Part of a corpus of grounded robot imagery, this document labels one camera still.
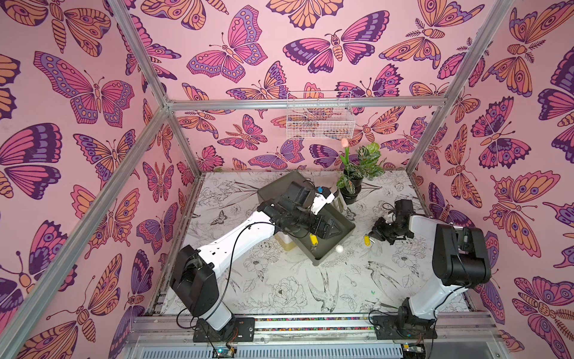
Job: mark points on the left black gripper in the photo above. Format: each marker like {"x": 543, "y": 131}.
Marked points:
{"x": 319, "y": 221}

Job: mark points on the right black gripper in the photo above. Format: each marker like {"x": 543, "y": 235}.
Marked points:
{"x": 383, "y": 229}

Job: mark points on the grey cream three-drawer chest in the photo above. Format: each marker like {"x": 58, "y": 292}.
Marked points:
{"x": 275, "y": 190}

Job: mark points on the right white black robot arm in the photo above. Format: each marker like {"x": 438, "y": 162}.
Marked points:
{"x": 460, "y": 260}

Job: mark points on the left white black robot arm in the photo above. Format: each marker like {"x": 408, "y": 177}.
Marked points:
{"x": 196, "y": 271}

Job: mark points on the potted green plant pink tulip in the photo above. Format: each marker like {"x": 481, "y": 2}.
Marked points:
{"x": 354, "y": 172}

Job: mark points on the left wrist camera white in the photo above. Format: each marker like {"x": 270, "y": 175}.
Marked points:
{"x": 323, "y": 196}

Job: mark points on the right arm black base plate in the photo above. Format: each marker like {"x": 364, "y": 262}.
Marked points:
{"x": 387, "y": 327}

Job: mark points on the white wire wall basket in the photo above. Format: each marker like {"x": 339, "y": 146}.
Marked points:
{"x": 319, "y": 118}

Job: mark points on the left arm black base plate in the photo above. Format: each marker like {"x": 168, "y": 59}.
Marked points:
{"x": 238, "y": 330}

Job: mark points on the aluminium front rail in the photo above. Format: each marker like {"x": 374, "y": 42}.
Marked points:
{"x": 451, "y": 327}

